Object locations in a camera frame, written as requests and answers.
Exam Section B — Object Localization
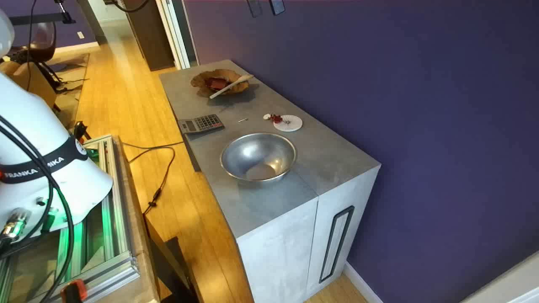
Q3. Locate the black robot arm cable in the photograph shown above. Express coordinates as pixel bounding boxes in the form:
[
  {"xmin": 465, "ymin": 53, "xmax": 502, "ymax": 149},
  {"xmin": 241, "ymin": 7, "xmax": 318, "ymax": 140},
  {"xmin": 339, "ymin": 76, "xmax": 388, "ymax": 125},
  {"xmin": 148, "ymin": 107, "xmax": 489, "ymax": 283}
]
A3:
[{"xmin": 0, "ymin": 115, "xmax": 78, "ymax": 303}]

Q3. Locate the white baseboard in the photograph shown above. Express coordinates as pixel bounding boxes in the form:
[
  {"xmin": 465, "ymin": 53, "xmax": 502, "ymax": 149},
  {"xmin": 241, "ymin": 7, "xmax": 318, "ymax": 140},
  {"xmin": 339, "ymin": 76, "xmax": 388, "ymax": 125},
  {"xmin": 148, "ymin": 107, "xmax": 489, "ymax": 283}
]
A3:
[{"xmin": 342, "ymin": 260, "xmax": 384, "ymax": 303}]

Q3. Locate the brown wooden door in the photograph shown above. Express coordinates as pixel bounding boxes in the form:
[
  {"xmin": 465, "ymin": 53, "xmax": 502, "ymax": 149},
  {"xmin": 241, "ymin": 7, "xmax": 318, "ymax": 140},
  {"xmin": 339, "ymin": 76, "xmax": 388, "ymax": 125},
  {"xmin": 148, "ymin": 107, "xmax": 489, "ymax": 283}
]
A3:
[{"xmin": 123, "ymin": 0, "xmax": 175, "ymax": 73}]

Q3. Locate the black floor cable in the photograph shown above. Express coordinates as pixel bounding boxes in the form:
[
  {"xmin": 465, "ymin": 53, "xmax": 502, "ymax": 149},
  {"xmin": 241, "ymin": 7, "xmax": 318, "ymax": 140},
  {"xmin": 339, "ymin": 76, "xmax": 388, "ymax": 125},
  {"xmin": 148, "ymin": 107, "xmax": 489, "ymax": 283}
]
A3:
[{"xmin": 121, "ymin": 140, "xmax": 187, "ymax": 218}]

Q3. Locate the black cabinet handle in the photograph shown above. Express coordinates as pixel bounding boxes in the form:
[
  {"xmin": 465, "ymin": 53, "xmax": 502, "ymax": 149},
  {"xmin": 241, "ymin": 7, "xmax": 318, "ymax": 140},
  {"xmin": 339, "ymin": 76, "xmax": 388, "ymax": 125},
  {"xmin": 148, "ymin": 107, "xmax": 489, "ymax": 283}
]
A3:
[{"xmin": 318, "ymin": 204, "xmax": 357, "ymax": 285}]

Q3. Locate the dark red chair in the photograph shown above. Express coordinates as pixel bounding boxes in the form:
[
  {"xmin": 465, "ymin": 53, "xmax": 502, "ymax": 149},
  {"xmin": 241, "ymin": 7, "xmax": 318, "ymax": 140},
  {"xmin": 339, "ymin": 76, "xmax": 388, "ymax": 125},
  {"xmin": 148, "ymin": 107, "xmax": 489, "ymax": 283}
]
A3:
[{"xmin": 7, "ymin": 19, "xmax": 69, "ymax": 95}]

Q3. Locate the orange clamp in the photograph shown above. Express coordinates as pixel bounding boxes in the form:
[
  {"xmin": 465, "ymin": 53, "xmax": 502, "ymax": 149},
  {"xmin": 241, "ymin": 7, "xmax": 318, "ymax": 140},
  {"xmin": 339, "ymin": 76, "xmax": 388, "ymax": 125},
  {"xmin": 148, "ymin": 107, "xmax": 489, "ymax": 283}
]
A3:
[{"xmin": 61, "ymin": 278, "xmax": 91, "ymax": 303}]

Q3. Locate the wooden slab tray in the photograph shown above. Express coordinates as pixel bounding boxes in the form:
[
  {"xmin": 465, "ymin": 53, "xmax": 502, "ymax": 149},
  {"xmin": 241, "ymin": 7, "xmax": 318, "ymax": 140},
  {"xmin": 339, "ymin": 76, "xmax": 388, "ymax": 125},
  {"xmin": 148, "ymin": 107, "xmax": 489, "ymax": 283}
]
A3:
[{"xmin": 189, "ymin": 68, "xmax": 261, "ymax": 103}]

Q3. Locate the brown cardboard box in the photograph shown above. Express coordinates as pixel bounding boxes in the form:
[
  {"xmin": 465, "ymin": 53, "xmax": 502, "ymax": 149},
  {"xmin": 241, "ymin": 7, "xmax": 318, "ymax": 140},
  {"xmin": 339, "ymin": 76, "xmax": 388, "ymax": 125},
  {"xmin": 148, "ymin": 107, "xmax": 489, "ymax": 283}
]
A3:
[{"xmin": 0, "ymin": 58, "xmax": 57, "ymax": 110}]

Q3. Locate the dark rectangular remote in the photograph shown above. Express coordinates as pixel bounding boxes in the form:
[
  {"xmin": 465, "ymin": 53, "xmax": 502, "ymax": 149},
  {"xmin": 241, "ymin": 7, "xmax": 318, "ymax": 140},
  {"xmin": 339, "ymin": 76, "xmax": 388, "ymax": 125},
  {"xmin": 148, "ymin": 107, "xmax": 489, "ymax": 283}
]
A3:
[{"xmin": 177, "ymin": 113, "xmax": 226, "ymax": 139}]

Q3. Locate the small white plate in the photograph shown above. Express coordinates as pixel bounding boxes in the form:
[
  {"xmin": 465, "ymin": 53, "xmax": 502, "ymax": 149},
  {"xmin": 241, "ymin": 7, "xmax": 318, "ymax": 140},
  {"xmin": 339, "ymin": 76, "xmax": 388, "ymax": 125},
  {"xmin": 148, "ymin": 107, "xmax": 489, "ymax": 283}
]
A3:
[{"xmin": 271, "ymin": 113, "xmax": 305, "ymax": 135}]

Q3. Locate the metal bowl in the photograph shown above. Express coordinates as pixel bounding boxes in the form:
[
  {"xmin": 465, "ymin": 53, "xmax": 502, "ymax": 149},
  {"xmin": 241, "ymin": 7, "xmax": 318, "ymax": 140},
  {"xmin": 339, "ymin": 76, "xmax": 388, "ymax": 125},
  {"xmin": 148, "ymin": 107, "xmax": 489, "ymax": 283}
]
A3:
[{"xmin": 217, "ymin": 132, "xmax": 298, "ymax": 186}]

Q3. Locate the grey concrete-look cabinet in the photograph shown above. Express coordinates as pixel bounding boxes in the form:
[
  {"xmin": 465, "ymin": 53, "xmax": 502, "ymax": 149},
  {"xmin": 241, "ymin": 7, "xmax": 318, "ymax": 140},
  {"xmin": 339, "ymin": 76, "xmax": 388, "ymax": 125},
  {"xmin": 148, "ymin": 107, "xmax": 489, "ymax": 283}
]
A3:
[{"xmin": 158, "ymin": 58, "xmax": 382, "ymax": 303}]

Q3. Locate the white furniture edge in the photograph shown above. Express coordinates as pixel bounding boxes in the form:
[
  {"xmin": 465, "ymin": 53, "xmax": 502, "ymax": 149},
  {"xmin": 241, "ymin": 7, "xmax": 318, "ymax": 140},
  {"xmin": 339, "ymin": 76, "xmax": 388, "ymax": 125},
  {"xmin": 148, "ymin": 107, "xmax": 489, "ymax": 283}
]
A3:
[{"xmin": 460, "ymin": 250, "xmax": 539, "ymax": 303}]

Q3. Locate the aluminium robot stand frame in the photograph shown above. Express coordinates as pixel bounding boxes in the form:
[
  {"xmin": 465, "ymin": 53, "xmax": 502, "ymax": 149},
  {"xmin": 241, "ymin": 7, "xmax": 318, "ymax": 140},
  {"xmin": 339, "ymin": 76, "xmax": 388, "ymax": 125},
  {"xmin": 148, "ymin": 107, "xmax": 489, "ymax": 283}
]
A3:
[{"xmin": 0, "ymin": 134, "xmax": 142, "ymax": 303}]

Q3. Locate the wooden spoon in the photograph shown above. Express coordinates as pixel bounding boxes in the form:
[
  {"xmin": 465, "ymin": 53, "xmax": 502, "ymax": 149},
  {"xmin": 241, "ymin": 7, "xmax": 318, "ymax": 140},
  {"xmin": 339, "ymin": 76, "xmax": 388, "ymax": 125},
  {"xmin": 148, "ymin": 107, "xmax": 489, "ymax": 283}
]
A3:
[{"xmin": 207, "ymin": 73, "xmax": 256, "ymax": 102}]

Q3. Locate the black boom stand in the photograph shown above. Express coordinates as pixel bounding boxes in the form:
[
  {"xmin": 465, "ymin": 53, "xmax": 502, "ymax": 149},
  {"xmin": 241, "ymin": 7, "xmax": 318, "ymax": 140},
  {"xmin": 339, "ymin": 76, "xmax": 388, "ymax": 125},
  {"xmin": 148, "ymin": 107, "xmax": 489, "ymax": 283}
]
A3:
[{"xmin": 7, "ymin": 0, "xmax": 78, "ymax": 28}]

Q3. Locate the dark brown board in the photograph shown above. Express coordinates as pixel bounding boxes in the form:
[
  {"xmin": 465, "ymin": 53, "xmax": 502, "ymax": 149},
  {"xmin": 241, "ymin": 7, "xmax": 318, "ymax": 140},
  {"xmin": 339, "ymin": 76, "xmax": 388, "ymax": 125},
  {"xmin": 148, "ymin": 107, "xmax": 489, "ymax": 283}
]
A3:
[{"xmin": 143, "ymin": 216, "xmax": 199, "ymax": 303}]

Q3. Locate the small black clamp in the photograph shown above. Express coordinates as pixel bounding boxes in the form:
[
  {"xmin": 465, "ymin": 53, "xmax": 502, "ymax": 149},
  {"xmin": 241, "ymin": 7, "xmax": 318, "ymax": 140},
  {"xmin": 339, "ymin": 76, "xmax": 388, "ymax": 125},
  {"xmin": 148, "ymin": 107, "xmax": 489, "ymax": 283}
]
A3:
[{"xmin": 73, "ymin": 120, "xmax": 93, "ymax": 144}]

